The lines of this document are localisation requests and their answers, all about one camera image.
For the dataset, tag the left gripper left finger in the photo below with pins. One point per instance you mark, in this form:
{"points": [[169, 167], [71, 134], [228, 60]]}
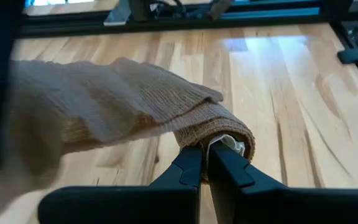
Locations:
{"points": [[135, 205]]}

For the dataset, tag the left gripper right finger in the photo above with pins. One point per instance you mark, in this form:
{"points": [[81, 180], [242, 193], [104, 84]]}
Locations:
{"points": [[275, 205]]}

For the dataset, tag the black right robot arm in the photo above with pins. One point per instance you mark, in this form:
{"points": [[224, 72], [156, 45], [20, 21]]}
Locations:
{"points": [[141, 7]]}

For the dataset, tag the brown elastic bandage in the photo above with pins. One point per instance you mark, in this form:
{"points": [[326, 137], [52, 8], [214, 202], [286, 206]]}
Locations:
{"points": [[120, 99]]}

